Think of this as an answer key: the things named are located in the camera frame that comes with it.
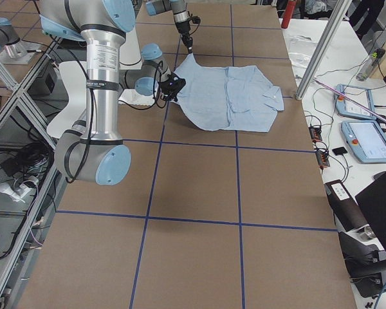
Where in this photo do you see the teach pendant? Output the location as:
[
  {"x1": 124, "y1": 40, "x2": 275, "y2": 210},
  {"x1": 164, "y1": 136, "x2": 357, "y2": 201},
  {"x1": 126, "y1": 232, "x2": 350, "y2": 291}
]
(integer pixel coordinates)
[
  {"x1": 335, "y1": 84, "x2": 377, "y2": 120},
  {"x1": 340, "y1": 120, "x2": 386, "y2": 164}
]

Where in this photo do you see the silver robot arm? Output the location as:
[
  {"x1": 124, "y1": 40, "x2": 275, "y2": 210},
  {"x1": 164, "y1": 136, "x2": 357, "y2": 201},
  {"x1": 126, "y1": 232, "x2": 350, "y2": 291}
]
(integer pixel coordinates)
[
  {"x1": 40, "y1": 1, "x2": 186, "y2": 185},
  {"x1": 145, "y1": 0, "x2": 201, "y2": 54}
]

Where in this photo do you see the black monitor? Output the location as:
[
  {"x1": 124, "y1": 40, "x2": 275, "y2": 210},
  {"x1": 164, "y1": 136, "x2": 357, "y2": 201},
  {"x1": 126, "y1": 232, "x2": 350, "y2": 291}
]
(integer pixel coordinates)
[{"x1": 356, "y1": 171, "x2": 386, "y2": 251}]

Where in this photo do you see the light blue striped shirt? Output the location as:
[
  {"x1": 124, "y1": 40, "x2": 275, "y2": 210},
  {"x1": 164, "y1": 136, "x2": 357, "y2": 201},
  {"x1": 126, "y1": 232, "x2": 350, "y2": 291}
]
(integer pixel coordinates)
[{"x1": 175, "y1": 55, "x2": 284, "y2": 133}]

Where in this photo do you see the grabber stick tool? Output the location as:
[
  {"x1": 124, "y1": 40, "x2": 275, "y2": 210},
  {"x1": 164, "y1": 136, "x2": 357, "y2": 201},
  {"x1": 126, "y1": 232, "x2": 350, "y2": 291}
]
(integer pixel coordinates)
[{"x1": 313, "y1": 79, "x2": 386, "y2": 128}]

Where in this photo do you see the aluminium frame post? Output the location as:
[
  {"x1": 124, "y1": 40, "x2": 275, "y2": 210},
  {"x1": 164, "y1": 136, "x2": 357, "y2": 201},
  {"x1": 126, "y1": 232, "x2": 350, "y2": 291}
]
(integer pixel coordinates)
[{"x1": 295, "y1": 0, "x2": 351, "y2": 100}]

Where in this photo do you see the white power strip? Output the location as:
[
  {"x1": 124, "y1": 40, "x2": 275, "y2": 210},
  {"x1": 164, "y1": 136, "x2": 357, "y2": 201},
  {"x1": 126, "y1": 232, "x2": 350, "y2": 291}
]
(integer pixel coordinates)
[{"x1": 0, "y1": 181, "x2": 38, "y2": 203}]

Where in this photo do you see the clear plastic bag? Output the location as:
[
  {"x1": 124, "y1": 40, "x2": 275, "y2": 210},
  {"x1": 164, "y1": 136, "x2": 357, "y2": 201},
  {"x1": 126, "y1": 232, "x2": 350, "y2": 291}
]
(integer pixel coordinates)
[{"x1": 284, "y1": 34, "x2": 318, "y2": 69}]

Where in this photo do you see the grey water bottle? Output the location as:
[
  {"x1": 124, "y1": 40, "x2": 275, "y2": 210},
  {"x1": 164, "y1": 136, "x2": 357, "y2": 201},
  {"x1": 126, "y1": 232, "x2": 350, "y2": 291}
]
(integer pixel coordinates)
[{"x1": 356, "y1": 48, "x2": 385, "y2": 81}]

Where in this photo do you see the teach pendant near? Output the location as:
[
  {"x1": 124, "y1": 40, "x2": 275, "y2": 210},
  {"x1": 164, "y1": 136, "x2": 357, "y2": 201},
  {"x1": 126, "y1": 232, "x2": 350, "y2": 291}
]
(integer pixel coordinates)
[{"x1": 340, "y1": 120, "x2": 386, "y2": 164}]

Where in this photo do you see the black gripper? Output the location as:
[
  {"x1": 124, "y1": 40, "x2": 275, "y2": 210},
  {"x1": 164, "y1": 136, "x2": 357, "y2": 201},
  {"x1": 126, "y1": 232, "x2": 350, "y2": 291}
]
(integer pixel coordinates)
[
  {"x1": 174, "y1": 11, "x2": 200, "y2": 53},
  {"x1": 160, "y1": 73, "x2": 186, "y2": 102}
]

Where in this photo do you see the red metal bottle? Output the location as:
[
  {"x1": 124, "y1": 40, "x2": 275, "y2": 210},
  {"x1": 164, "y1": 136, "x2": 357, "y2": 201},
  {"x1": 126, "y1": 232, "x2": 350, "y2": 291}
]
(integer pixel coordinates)
[{"x1": 281, "y1": 0, "x2": 297, "y2": 29}]

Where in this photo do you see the teach pendant far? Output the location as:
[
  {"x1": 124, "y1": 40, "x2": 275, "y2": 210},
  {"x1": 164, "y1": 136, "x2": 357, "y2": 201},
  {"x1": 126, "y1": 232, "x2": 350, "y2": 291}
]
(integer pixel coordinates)
[{"x1": 335, "y1": 84, "x2": 377, "y2": 120}]

